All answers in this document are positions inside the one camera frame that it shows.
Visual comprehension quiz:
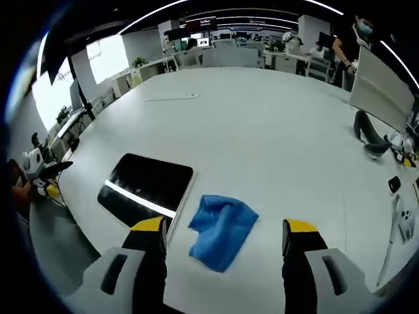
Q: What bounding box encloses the black studio softbox light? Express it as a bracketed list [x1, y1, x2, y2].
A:
[38, 28, 96, 122]

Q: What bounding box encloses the white smartphone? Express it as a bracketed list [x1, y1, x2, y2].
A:
[393, 209, 414, 243]

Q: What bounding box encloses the black monitor stand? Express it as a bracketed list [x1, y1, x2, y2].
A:
[353, 109, 393, 155]

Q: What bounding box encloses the black tablet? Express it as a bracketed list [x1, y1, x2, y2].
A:
[97, 152, 198, 245]

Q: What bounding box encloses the small white device black screen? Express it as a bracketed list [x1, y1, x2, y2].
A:
[387, 175, 403, 198]

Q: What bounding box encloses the blue cleaning cloth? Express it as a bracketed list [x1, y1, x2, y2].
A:
[188, 194, 260, 273]

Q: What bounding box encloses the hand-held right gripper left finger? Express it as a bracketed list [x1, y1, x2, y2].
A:
[62, 215, 169, 314]

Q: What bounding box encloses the beige monitor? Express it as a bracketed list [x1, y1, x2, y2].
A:
[348, 44, 416, 132]

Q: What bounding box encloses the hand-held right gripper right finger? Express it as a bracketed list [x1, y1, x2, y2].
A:
[282, 218, 384, 314]

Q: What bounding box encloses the person's left hand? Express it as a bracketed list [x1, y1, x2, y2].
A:
[8, 158, 34, 206]

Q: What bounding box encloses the white cable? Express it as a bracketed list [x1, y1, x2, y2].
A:
[375, 195, 402, 287]

